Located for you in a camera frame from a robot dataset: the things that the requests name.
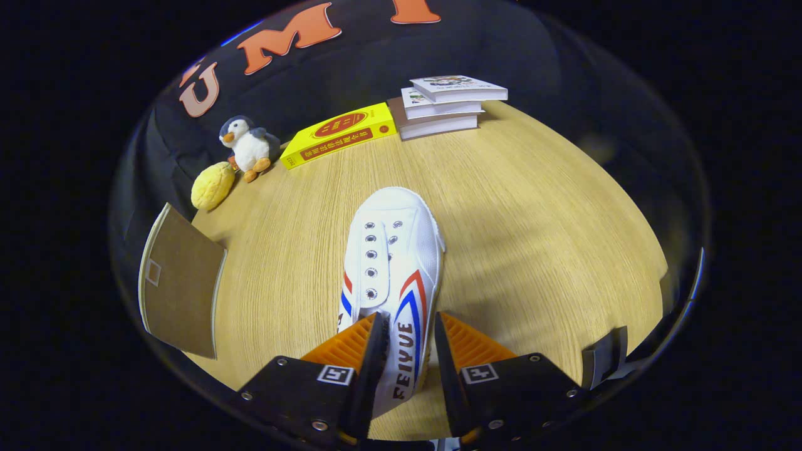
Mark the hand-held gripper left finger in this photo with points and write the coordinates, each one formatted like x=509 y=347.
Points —
x=369 y=376

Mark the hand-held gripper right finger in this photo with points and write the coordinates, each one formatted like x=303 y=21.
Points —
x=448 y=376

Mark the white canvas shoe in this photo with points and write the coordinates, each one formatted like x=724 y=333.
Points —
x=395 y=225

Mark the brown fabric storage box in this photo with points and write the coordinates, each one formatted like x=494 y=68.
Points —
x=182 y=282

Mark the yellow book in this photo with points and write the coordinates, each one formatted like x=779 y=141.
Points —
x=338 y=134

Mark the yellow plush bun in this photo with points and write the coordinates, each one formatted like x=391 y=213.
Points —
x=213 y=185

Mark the penguin plush toy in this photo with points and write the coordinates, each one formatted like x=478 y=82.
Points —
x=250 y=150

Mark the white illustrated book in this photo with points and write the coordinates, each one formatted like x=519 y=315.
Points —
x=451 y=82
x=413 y=99

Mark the dark grey bracket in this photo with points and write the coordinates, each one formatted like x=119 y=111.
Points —
x=604 y=357

